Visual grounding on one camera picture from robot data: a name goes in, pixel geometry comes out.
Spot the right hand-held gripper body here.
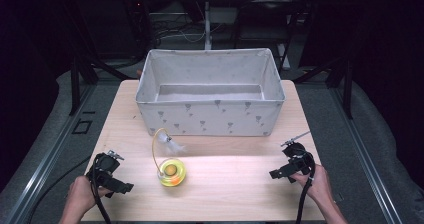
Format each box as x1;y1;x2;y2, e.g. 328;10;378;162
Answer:
268;142;316;185

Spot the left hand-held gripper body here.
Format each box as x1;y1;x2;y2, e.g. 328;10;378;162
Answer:
85;152;135;199

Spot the yellow cat toy with feather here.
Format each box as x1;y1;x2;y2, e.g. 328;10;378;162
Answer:
151;127;188;188

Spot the grey printed fabric storage box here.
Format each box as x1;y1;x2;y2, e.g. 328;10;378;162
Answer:
135;48;286;138

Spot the person's right hand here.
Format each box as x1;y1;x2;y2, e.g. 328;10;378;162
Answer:
290;163;332;202

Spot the person's left hand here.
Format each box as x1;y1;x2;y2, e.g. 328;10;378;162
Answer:
67;174;114;216

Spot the black metal stand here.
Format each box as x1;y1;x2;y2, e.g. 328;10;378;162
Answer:
292;55;355;120
67;3;134;117

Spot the black chair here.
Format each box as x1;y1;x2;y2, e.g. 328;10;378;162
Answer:
232;0;303;72

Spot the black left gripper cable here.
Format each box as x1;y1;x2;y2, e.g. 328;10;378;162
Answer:
25;154;113;224

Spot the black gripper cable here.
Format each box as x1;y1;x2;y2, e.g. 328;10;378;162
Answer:
25;154;113;224
295;152;316;224

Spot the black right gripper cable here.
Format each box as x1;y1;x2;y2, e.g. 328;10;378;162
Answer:
295;152;316;224

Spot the aluminium rail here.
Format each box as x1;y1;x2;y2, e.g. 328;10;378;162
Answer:
3;83;98;224
328;85;406;224

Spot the tangle of floor cables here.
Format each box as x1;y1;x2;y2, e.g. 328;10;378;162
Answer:
149;12;226;46

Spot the white metal post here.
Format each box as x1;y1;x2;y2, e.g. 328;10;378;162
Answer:
203;0;213;51

